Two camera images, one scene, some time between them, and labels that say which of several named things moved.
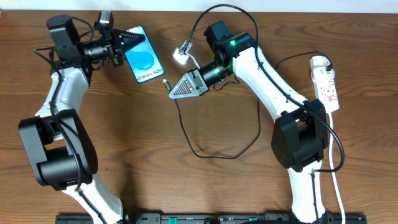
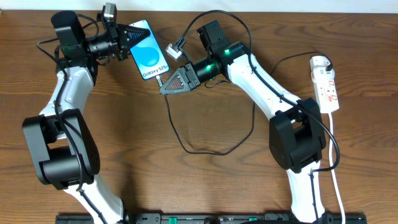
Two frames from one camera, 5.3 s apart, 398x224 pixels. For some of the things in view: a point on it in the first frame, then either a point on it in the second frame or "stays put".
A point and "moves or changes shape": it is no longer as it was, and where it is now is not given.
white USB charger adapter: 318,61 stays put
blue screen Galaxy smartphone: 142,59 moves or changes shape
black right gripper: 198,81 → 191,77
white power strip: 325,88 stays put
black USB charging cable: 259,110 moves or changes shape
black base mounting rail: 215,218 stays put
